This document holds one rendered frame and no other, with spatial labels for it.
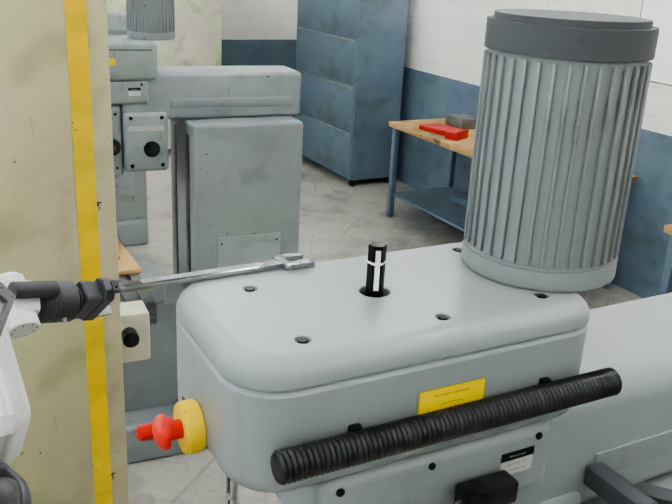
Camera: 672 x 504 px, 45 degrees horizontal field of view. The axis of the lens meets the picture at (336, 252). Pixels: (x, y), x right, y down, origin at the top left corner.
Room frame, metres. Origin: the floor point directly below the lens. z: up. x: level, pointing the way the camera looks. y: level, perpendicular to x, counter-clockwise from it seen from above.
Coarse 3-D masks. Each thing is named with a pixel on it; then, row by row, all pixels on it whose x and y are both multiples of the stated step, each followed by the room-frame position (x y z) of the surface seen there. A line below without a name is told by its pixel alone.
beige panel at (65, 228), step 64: (0, 0) 2.31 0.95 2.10; (64, 0) 2.39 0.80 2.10; (0, 64) 2.30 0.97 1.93; (64, 64) 2.39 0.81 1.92; (0, 128) 2.29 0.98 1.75; (64, 128) 2.38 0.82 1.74; (0, 192) 2.29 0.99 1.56; (64, 192) 2.37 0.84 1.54; (0, 256) 2.28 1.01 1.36; (64, 256) 2.37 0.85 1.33; (64, 384) 2.35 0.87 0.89; (64, 448) 2.35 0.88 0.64
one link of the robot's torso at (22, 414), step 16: (0, 352) 1.13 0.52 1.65; (0, 368) 1.10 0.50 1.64; (16, 368) 1.14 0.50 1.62; (0, 384) 1.08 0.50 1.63; (16, 384) 1.11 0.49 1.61; (0, 400) 1.05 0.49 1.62; (16, 400) 1.08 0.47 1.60; (0, 416) 1.03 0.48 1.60; (16, 416) 1.05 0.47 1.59; (0, 432) 1.03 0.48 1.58; (16, 432) 1.05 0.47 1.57; (0, 448) 1.04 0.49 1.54; (16, 448) 1.08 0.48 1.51
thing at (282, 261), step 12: (300, 252) 1.00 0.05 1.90; (240, 264) 0.94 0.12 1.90; (252, 264) 0.94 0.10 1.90; (264, 264) 0.95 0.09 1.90; (276, 264) 0.95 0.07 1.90; (288, 264) 0.95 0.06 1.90; (300, 264) 0.95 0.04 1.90; (312, 264) 0.96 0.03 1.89; (168, 276) 0.89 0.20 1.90; (180, 276) 0.89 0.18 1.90; (192, 276) 0.89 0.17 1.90; (204, 276) 0.90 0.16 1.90; (216, 276) 0.91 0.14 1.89; (228, 276) 0.92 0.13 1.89; (120, 288) 0.85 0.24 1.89; (132, 288) 0.85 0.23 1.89; (144, 288) 0.86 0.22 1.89
